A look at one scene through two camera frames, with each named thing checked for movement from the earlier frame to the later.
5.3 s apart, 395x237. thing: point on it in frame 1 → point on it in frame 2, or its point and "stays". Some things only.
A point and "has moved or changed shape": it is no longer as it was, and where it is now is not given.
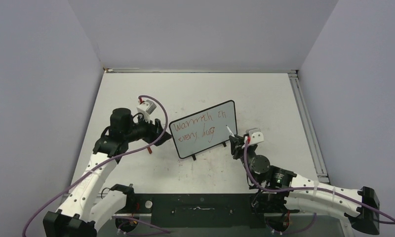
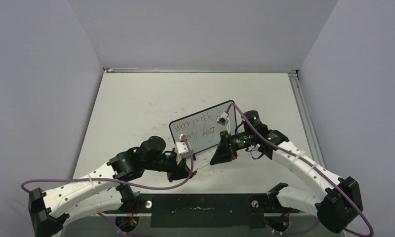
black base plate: x=201 y=210 stays
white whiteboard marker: x=230 y=131 has moved or changed shape
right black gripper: x=239 y=144 → x=224 y=152
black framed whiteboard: x=204 y=130 stays
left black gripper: x=155 y=134 → x=178 y=171
